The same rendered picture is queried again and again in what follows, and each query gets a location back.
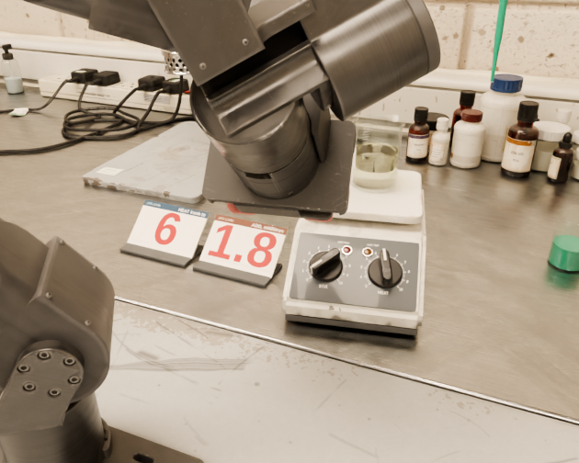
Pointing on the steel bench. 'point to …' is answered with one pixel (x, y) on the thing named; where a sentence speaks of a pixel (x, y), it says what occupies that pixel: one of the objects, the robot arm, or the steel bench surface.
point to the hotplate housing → (357, 319)
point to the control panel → (356, 273)
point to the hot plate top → (389, 202)
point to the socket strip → (108, 95)
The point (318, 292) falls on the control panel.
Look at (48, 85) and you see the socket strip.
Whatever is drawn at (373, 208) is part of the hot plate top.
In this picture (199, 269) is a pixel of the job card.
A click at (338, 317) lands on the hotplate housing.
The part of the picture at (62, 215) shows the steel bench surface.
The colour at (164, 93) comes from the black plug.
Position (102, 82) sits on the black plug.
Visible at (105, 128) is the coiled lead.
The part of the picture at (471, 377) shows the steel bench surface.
